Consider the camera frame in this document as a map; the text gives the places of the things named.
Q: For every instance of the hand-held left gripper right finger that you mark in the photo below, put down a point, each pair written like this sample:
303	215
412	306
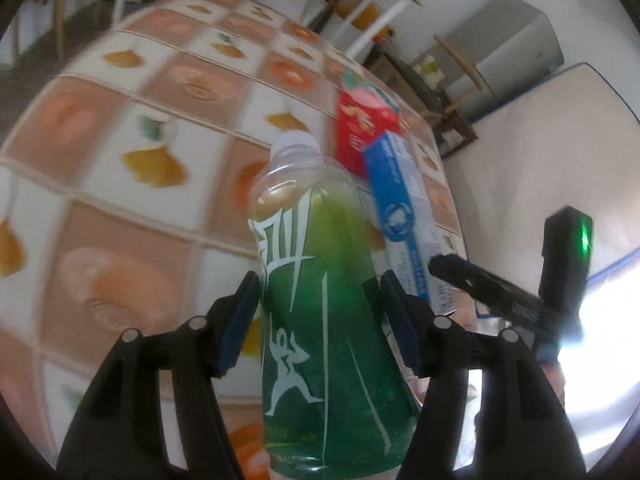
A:
402	325

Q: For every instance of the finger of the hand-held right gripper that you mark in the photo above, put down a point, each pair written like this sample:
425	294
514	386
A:
485	287

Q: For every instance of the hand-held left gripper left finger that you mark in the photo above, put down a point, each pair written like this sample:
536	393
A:
237	325

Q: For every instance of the green drink bottle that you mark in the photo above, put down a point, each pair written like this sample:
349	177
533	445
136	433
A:
320	310

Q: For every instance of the blue cardboard box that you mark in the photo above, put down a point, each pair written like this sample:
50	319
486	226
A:
400	200

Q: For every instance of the patterned tablecloth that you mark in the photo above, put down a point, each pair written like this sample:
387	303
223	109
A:
125	270

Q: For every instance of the red snack packet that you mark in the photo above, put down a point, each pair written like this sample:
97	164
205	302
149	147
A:
357	130

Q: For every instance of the white green packet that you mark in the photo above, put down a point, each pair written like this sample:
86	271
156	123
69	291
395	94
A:
430	67

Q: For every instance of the wooden chair with black seat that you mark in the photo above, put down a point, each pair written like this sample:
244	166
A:
460	60

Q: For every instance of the grey refrigerator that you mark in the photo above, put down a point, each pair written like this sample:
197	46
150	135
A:
515	45

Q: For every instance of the large yellow bag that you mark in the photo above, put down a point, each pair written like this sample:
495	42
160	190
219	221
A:
365	12

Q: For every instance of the wooden stool with dark seat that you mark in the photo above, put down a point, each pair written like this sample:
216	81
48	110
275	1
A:
59	20

